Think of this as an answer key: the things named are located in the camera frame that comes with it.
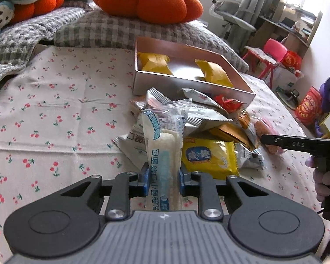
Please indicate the newspaper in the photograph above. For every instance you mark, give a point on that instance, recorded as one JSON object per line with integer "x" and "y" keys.
{"x": 260, "y": 55}

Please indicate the red bag gold print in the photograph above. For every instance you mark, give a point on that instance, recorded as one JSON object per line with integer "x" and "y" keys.
{"x": 308, "y": 107}

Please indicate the gold snack bar packet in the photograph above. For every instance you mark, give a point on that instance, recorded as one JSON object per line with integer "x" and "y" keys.
{"x": 231, "y": 136}

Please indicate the black and white snack packet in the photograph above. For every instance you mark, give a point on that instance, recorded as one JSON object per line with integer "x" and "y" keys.
{"x": 250, "y": 158}

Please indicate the wooden desk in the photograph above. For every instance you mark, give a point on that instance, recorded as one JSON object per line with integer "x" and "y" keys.
{"x": 288, "y": 24}

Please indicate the yellow biscuit packet blue label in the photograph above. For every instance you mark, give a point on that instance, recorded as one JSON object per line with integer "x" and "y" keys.
{"x": 206, "y": 156}

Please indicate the grey office chair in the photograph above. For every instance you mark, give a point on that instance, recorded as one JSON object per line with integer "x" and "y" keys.
{"x": 231, "y": 8}

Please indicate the white shopping bag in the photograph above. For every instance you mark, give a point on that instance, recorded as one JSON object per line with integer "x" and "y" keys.
{"x": 284, "y": 78}

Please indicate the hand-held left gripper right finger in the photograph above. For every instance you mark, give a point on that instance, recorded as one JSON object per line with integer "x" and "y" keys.
{"x": 181, "y": 178}

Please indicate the clear pink snack packet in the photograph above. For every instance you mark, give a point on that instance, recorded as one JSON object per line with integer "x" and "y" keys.
{"x": 265, "y": 129}

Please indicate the red gift bag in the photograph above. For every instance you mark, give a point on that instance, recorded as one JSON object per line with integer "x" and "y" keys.
{"x": 291, "y": 60}

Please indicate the clear bread packet blue print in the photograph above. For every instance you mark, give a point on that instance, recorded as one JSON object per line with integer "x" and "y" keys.
{"x": 165, "y": 148}

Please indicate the grey checked pillow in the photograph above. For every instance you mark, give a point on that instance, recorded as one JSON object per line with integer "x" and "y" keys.
{"x": 121, "y": 33}

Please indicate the white packet black print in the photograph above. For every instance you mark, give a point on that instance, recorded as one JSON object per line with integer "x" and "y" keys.
{"x": 132, "y": 145}

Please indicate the large orange pumpkin cushion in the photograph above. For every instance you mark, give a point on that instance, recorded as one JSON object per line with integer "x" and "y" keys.
{"x": 148, "y": 2}

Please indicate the grey checked knit blanket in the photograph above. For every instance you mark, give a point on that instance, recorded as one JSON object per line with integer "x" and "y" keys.
{"x": 22, "y": 35}

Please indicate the red candy packet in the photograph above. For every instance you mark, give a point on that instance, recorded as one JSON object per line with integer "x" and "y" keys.
{"x": 228, "y": 104}

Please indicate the pink plastic chair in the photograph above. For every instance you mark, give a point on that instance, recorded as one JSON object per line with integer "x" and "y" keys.
{"x": 275, "y": 48}

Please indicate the silver striped packet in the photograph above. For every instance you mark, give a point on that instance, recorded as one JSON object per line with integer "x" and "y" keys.
{"x": 156, "y": 96}

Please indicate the cherry print bedsheet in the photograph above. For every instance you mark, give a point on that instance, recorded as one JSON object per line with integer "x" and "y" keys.
{"x": 57, "y": 101}

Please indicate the large white pouch grey print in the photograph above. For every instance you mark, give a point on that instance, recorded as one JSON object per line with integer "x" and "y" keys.
{"x": 206, "y": 118}

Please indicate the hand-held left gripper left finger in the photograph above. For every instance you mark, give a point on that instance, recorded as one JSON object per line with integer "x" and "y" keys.
{"x": 146, "y": 178}

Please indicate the small orange pumpkin cushion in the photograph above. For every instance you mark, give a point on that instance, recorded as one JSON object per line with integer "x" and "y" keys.
{"x": 44, "y": 4}

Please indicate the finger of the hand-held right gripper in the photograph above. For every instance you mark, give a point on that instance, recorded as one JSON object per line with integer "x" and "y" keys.
{"x": 286, "y": 143}

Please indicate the blue monkey plush toy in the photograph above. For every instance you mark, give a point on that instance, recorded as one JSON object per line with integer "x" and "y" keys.
{"x": 0, "y": 15}

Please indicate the white packet red stripe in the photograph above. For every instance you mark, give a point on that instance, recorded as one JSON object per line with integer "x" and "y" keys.
{"x": 200, "y": 97}

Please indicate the person's right hand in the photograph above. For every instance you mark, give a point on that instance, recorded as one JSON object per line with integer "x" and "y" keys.
{"x": 320, "y": 181}

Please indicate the cardboard box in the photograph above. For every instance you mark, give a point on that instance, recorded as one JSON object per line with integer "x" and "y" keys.
{"x": 167, "y": 85}

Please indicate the clear packet orange biscuits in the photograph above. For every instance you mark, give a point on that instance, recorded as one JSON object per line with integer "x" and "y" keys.
{"x": 246, "y": 123}

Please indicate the plain yellow snack packet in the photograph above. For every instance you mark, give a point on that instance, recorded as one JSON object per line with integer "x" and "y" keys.
{"x": 158, "y": 68}
{"x": 214, "y": 73}
{"x": 154, "y": 57}

